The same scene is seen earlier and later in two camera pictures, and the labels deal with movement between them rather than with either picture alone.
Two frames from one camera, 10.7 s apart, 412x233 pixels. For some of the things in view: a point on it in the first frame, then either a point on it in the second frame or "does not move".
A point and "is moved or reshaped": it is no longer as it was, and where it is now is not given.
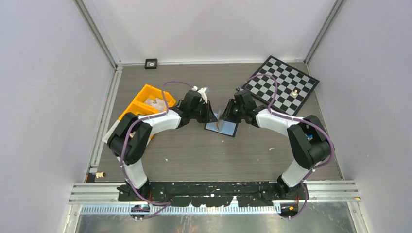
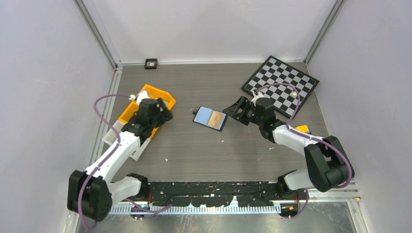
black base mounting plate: (213, 194) does not move
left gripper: (209, 115) -> (165, 115)
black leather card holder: (227, 127) is moved or reshaped
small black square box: (150, 63) does not move
